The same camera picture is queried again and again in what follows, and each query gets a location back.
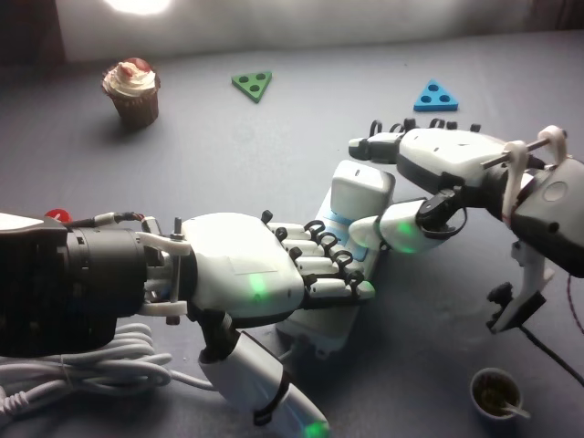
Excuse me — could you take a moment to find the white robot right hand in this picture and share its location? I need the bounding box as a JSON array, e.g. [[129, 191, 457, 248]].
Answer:
[[348, 117, 510, 255]]

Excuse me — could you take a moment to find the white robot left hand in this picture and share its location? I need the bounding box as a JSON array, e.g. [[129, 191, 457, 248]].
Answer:
[[180, 209, 378, 438]]

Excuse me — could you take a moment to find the white power adapter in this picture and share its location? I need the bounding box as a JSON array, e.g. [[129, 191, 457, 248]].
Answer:
[[330, 160, 397, 221]]

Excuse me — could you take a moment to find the white power strip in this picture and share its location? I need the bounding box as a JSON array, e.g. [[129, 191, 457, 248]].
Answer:
[[273, 182, 398, 362]]

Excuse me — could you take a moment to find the blue triangle block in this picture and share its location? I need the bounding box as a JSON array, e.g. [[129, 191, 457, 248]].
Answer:
[[412, 78, 461, 113]]

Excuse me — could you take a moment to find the grey table cloth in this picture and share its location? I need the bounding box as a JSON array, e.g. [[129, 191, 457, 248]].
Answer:
[[0, 26, 584, 438]]

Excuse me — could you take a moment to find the green triangle block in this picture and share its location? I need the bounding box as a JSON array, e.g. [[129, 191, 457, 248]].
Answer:
[[230, 70, 274, 104]]

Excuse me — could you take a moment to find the toy chocolate cupcake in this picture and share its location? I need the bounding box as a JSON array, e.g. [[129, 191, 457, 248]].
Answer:
[[100, 57, 162, 130]]

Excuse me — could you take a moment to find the paper cup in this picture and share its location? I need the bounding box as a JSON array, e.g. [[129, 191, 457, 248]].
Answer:
[[469, 367, 525, 429]]

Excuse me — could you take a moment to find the white plastic spoon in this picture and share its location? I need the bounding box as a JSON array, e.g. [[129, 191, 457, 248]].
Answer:
[[495, 401, 533, 420]]

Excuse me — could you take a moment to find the white power strip cable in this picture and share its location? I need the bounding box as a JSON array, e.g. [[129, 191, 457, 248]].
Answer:
[[0, 321, 215, 419]]

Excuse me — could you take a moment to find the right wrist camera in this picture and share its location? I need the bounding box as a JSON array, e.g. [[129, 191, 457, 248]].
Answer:
[[485, 239, 557, 335]]

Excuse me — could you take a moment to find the thin red wire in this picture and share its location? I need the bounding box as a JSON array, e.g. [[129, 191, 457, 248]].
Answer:
[[565, 272, 584, 337]]

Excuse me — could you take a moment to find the black camera cable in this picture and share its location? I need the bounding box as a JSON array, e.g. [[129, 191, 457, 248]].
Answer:
[[518, 322, 584, 390]]

